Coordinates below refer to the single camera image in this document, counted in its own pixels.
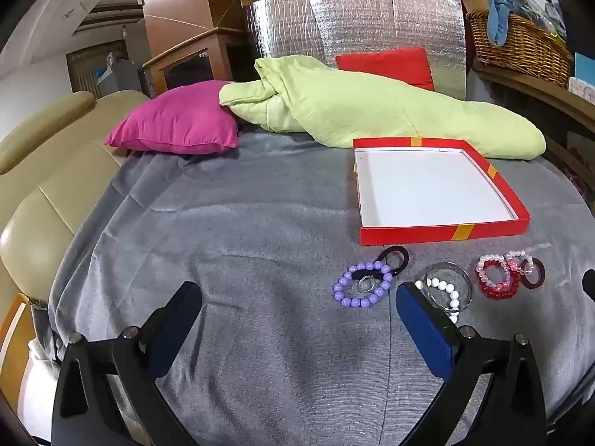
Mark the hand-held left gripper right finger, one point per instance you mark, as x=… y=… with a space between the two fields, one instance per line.
x=425 y=330

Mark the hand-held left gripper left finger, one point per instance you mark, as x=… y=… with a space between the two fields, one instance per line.
x=174 y=330

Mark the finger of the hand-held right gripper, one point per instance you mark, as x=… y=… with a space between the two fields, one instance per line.
x=589 y=285

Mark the clear glass bangle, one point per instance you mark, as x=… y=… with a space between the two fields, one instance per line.
x=460 y=273

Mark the red shallow cardboard box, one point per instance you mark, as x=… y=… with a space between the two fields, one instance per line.
x=418 y=190

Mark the grey blanket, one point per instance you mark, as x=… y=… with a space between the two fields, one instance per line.
x=232 y=241

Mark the beige leather sofa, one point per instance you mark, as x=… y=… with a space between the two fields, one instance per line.
x=46 y=186

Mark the magenta pillow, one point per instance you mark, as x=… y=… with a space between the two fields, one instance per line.
x=176 y=121

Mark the light blue box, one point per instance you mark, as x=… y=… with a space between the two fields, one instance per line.
x=584 y=65

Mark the light green blanket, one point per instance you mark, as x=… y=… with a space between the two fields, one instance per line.
x=372 y=102

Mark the wicker basket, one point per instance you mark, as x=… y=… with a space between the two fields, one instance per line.
x=525 y=51

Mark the red pillow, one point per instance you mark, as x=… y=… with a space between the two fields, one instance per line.
x=386 y=67

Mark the blue cloth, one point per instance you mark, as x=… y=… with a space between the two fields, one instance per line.
x=502 y=14

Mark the silver foil board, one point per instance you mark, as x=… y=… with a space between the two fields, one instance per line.
x=362 y=23

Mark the wooden cabinet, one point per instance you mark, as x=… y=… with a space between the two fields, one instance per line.
x=181 y=9

